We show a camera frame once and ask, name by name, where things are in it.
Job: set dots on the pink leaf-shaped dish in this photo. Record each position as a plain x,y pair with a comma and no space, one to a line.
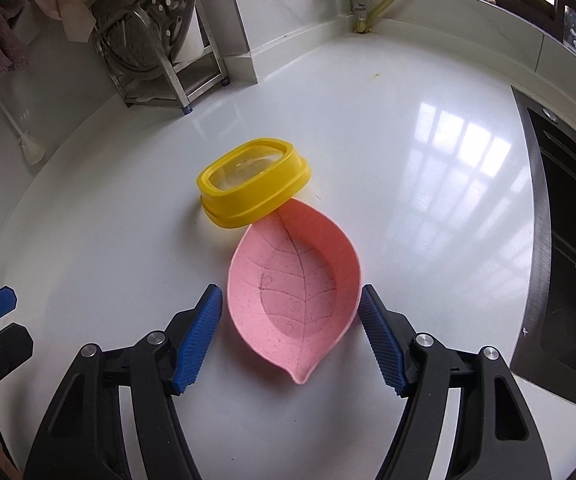
293,285

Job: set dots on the mauve knitted cloth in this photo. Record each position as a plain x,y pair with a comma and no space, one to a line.
2,45

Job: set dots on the stainless steel dish rack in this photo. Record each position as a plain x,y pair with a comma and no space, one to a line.
177,85

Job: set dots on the yellow oval lid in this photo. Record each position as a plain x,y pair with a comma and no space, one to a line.
248,210

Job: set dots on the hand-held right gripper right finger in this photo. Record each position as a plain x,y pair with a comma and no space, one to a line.
383,340

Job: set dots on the beige cloth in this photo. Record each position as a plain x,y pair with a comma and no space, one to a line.
67,5

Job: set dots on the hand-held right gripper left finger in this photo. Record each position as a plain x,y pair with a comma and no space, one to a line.
197,340

